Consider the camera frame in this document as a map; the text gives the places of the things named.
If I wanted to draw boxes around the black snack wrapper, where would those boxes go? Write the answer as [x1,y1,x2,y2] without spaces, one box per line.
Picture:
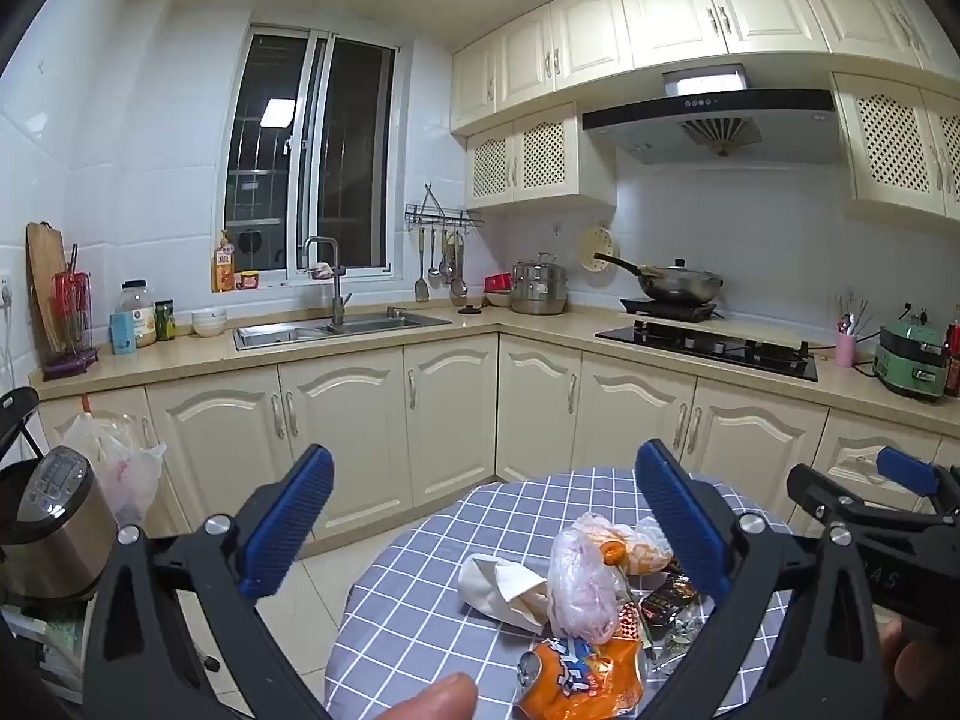
[641,572,698,629]

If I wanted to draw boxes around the clear bag with orange peels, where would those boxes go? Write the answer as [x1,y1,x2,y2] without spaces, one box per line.
[573,512,674,577]

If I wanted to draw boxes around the pink white plastic bag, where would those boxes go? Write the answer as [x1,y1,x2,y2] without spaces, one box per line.
[547,530,625,645]

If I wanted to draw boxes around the orange snack wrapper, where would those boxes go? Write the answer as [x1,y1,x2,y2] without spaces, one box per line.
[512,637,644,720]

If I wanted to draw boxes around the white paper bag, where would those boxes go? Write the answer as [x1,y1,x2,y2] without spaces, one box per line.
[457,554,548,635]

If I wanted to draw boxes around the red white snack wrapper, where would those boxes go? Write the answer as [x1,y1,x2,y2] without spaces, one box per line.
[613,601,646,649]

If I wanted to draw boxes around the steel kitchen sink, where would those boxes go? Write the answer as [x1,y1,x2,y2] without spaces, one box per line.
[233,307,449,353]

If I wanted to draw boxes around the lower kitchen cabinets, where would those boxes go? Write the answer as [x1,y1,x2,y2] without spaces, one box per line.
[39,335,958,541]

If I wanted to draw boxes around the kitchen cabinets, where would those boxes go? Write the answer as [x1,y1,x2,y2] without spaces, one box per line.
[451,0,958,226]
[39,335,958,541]

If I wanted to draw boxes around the upper kitchen cabinets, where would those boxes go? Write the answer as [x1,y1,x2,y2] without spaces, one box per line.
[451,0,958,226]

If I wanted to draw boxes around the person's right hand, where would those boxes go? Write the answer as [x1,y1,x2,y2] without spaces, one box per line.
[878,617,958,717]

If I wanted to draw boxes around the person's left hand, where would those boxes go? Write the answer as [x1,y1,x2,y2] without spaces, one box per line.
[379,673,478,720]

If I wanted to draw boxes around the green electric cooker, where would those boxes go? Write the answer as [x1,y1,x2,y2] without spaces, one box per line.
[872,304,949,401]

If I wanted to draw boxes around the red sauce bottle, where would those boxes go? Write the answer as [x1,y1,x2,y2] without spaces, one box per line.
[944,319,960,398]

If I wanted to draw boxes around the black gas hob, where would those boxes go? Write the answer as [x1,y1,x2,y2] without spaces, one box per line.
[597,320,818,382]

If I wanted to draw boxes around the pink utensil cup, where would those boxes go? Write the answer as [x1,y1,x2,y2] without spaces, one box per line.
[833,330,857,369]

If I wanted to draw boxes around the silver rice cooker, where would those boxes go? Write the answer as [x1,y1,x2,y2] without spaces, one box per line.
[2,445,117,603]

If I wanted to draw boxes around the hanging plastic bag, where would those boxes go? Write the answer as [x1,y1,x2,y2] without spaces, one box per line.
[60,413,166,527]

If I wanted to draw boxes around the grey checked tablecloth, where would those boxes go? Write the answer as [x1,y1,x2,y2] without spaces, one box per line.
[322,466,797,720]

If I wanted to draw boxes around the blue carton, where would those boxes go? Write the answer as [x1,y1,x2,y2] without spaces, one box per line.
[109,312,139,356]

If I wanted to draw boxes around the green jar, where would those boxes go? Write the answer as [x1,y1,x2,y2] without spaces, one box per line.
[155,299,178,341]

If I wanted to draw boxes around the white bowls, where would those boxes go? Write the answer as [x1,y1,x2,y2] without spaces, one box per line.
[190,307,228,338]

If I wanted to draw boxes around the round woven trivet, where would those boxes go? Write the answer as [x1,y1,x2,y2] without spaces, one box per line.
[578,224,619,273]

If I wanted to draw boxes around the red knife holder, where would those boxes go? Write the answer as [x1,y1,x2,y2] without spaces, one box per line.
[43,244,99,380]

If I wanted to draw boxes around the steel stock pot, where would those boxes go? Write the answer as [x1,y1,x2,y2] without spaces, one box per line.
[509,252,568,316]

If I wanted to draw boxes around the steel faucet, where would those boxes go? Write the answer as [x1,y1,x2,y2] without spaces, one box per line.
[302,234,350,328]

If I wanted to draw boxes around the orange dish soap bottle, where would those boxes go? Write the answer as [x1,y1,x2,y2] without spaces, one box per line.
[212,231,236,294]

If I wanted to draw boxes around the red box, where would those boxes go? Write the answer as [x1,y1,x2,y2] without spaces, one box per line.
[483,271,511,294]

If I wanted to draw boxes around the wooden cutting board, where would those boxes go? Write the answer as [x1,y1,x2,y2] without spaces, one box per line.
[26,221,67,359]

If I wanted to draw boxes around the range hood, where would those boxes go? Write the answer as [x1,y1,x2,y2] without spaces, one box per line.
[581,65,839,166]

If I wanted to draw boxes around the steel spatula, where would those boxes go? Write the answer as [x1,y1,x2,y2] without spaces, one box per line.
[415,227,430,302]

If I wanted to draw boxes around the window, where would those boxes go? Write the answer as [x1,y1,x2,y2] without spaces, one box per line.
[221,26,398,289]

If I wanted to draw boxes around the utensil wall rack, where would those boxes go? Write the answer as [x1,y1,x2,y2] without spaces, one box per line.
[404,182,485,231]

